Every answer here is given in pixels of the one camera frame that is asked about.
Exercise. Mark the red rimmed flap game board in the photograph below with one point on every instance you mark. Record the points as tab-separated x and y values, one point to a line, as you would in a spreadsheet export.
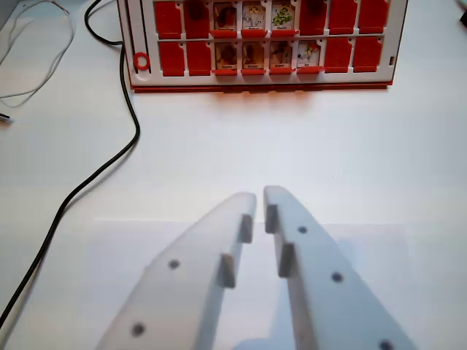
262	78

